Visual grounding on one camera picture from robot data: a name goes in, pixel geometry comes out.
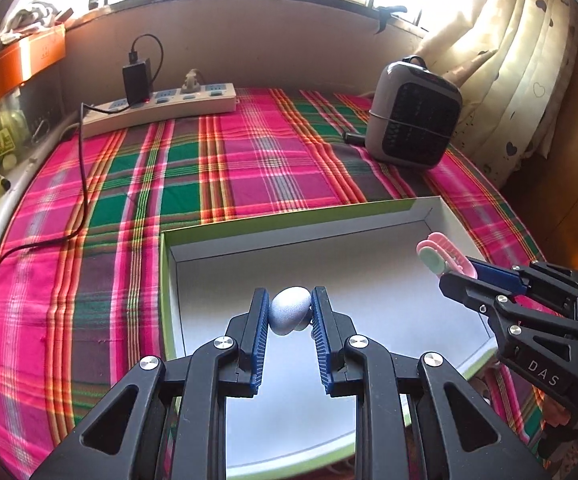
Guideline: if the grey black space heater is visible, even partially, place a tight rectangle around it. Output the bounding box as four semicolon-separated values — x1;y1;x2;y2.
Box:
365;55;462;169

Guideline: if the orange box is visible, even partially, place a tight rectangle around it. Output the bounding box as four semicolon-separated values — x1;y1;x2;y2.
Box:
0;25;65;99

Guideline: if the white power strip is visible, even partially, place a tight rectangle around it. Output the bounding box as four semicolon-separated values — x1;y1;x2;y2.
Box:
83;84;238;138

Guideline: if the black adapter cable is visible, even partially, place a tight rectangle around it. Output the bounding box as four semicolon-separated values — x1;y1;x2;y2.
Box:
0;32;165;281

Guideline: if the black power adapter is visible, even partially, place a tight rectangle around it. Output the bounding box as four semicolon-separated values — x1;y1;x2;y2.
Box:
123;49;153;106

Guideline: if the pink green nail clipper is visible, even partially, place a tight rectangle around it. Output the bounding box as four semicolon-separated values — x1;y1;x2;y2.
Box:
416;232;478;278

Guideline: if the pink green plaid cloth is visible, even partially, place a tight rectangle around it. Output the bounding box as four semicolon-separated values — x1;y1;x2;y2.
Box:
0;89;542;479

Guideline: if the white green cardboard box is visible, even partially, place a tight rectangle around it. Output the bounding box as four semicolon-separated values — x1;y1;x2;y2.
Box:
160;196;496;479

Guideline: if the beige plug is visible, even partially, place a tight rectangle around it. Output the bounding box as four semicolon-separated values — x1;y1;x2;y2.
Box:
180;68;202;93

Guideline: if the cream heart print curtain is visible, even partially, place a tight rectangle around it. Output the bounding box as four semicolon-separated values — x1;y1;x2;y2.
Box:
416;0;578;188

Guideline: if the black window latch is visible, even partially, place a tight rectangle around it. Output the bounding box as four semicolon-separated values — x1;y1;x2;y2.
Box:
376;6;408;35

